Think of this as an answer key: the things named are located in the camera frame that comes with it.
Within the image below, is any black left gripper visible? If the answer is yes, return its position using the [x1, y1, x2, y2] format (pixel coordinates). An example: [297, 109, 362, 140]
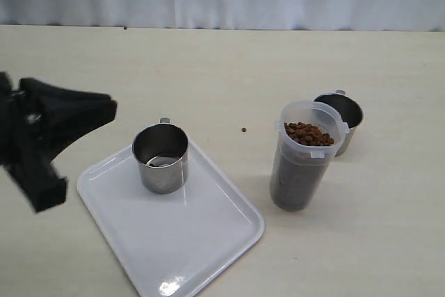
[1, 72, 118, 213]

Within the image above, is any steel cup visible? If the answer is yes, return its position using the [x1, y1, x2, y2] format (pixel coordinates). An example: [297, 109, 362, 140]
[132, 117, 189, 194]
[314, 90, 364, 157]

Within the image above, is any white plastic tray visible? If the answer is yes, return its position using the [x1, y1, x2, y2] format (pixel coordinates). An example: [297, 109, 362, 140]
[77, 143, 265, 296]

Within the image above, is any clear plastic container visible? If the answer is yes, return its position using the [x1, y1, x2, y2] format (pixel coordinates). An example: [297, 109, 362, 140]
[270, 101, 349, 211]

